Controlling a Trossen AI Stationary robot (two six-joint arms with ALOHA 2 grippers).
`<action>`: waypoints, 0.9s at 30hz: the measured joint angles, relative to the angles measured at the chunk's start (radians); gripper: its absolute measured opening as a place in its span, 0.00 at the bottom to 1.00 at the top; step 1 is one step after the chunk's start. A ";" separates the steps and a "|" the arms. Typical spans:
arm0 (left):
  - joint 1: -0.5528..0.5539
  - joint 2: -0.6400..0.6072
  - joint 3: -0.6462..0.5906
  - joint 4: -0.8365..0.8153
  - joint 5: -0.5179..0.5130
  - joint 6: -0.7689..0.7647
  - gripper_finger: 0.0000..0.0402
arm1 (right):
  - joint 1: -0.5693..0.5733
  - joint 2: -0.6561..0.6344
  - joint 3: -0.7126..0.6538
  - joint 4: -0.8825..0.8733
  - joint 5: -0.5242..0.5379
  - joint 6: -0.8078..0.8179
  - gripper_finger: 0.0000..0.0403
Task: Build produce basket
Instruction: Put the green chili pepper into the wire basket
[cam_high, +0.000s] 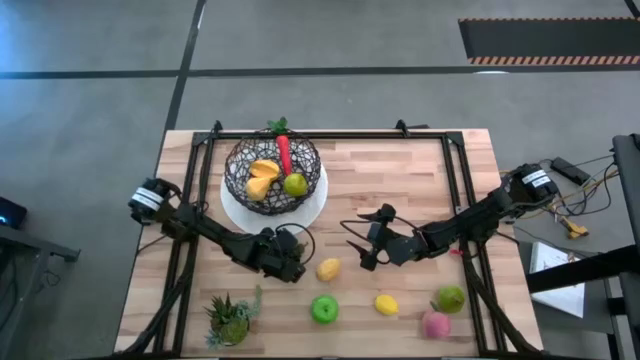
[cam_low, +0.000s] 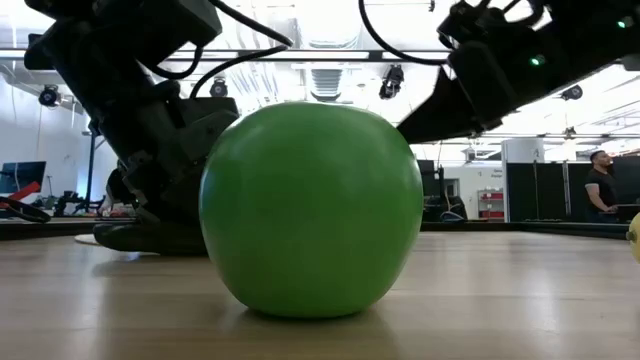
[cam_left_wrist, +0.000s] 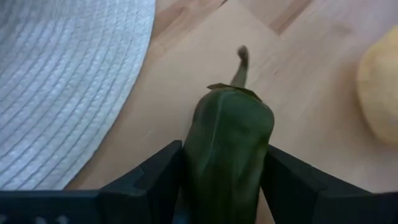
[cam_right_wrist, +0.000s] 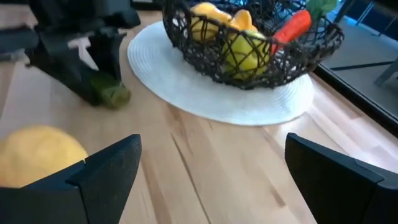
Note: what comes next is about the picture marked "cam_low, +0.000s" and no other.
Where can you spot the dark oblong produce item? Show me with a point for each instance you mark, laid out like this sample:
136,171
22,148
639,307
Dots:
145,240

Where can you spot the black overhead frame beam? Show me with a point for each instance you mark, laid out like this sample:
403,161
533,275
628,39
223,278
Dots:
325,55

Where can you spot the black workstation desk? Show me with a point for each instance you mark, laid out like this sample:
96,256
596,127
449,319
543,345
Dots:
629,212

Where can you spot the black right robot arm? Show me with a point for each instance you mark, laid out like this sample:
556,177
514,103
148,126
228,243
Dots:
590,45

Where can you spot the person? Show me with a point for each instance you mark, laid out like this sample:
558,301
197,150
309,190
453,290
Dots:
600,190

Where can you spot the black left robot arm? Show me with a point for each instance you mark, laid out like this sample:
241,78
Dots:
110,35

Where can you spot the black curved equipment part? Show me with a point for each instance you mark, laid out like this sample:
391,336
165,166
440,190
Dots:
25,212

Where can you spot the dark wall monitor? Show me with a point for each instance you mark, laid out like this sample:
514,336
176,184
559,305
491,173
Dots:
22,175

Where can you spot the white round mat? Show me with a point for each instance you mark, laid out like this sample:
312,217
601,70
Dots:
86,240

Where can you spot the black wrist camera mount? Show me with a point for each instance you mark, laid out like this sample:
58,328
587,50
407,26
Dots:
480,25

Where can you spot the black office chair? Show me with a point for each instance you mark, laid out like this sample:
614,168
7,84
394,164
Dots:
455,207

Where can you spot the green apple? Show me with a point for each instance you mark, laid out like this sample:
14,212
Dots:
310,210

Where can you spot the black background robot equipment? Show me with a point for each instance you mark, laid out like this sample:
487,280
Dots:
75,202

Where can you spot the black background rig frame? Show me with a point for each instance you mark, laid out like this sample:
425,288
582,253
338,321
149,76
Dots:
91,165

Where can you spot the white column top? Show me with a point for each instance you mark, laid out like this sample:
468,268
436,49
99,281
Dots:
522,150

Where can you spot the ribbed ceiling duct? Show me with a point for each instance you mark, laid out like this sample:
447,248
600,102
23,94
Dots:
326,82

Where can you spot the black partition wall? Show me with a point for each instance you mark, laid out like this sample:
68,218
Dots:
545,192

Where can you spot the large black monitor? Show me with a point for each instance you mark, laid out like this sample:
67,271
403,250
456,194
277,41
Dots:
427,177

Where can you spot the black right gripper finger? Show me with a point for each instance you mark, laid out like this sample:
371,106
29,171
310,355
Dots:
440,115

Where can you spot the pale yellow lemon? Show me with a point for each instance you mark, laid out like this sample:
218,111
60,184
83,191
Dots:
635,237

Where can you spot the red bin shelf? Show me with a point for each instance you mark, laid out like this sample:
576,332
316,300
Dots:
491,205

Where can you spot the red angled bar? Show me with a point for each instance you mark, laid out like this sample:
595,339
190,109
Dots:
25,191

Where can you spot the black ceiling spotlight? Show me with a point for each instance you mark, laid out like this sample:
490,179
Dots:
391,81
571,92
218,89
49,96

